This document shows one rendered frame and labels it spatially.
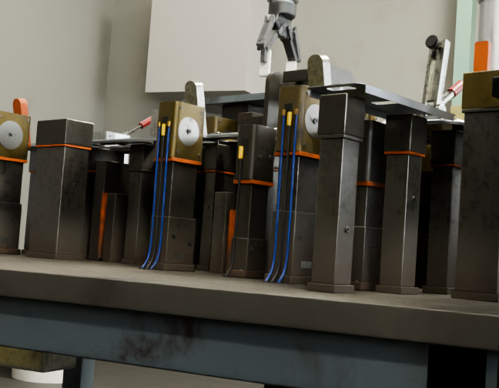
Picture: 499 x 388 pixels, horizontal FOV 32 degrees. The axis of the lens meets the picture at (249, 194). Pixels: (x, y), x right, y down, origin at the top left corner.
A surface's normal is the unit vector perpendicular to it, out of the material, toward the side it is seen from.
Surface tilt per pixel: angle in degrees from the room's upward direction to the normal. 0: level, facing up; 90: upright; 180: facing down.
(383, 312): 90
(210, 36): 90
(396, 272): 90
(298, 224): 90
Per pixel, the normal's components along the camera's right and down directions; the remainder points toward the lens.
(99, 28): 0.90, 0.04
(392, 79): -0.43, -0.09
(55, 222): -0.66, -0.10
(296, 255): 0.75, 0.01
